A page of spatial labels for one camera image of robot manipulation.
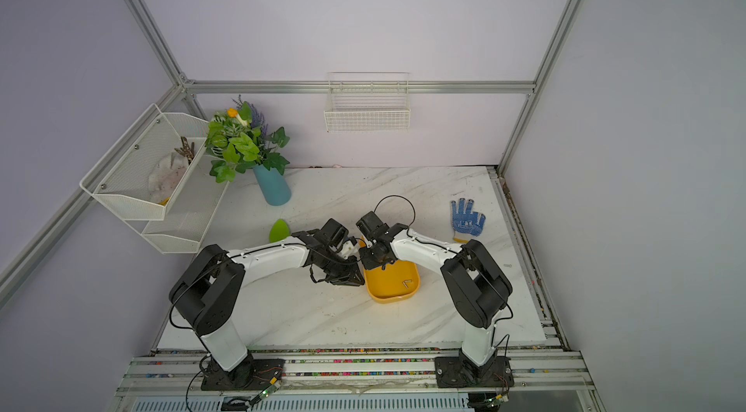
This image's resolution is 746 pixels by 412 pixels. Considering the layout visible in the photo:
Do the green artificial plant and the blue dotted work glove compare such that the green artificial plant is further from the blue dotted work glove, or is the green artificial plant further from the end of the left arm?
the blue dotted work glove

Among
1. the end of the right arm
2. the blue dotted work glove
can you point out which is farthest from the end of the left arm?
the blue dotted work glove

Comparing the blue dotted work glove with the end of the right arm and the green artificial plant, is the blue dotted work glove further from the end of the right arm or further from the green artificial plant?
the green artificial plant

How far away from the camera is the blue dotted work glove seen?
1032 mm

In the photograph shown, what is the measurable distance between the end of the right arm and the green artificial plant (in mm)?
350

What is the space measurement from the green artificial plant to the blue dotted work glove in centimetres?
64

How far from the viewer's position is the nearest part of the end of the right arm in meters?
0.67

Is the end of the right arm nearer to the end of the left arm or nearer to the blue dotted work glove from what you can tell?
the end of the left arm

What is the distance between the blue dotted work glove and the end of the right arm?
1.18ft

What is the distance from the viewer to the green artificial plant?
0.80 metres
